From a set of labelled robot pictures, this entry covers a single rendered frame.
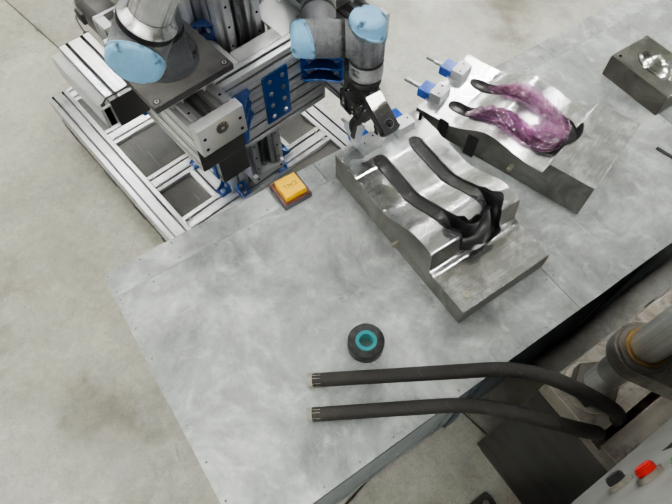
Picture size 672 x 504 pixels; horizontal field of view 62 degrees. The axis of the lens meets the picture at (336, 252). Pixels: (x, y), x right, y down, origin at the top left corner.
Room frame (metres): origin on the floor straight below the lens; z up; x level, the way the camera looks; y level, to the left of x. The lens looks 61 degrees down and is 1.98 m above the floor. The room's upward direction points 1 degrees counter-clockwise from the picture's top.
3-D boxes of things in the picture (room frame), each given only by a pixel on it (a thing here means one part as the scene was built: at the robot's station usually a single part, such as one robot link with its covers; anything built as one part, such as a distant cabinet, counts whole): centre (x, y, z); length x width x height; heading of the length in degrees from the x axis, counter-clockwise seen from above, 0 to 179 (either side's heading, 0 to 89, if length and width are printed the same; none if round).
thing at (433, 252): (0.75, -0.25, 0.87); 0.50 x 0.26 x 0.14; 33
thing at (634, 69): (1.21, -0.91, 0.84); 0.20 x 0.15 x 0.07; 33
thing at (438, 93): (1.14, -0.25, 0.86); 0.13 x 0.05 x 0.05; 50
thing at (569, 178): (1.02, -0.50, 0.86); 0.50 x 0.26 x 0.11; 50
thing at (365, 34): (0.93, -0.07, 1.21); 0.09 x 0.08 x 0.11; 90
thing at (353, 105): (0.94, -0.07, 1.05); 0.09 x 0.08 x 0.12; 33
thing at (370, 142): (0.95, -0.06, 0.89); 0.13 x 0.05 x 0.05; 33
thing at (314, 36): (0.95, 0.03, 1.20); 0.11 x 0.11 x 0.08; 0
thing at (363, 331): (0.42, -0.06, 0.82); 0.08 x 0.08 x 0.04
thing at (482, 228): (0.77, -0.25, 0.92); 0.35 x 0.16 x 0.09; 33
